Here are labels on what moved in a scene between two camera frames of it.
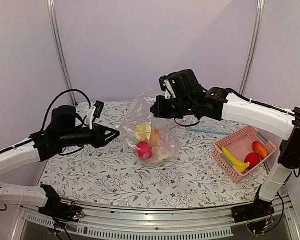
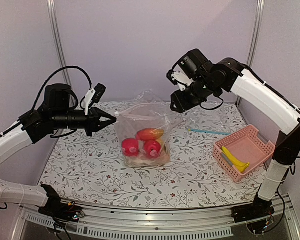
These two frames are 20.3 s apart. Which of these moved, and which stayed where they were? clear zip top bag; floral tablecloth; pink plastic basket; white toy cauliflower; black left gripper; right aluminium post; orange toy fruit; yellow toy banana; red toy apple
Moved: red toy apple; white toy cauliflower; clear zip top bag; orange toy fruit; black left gripper
Stayed: floral tablecloth; yellow toy banana; right aluminium post; pink plastic basket
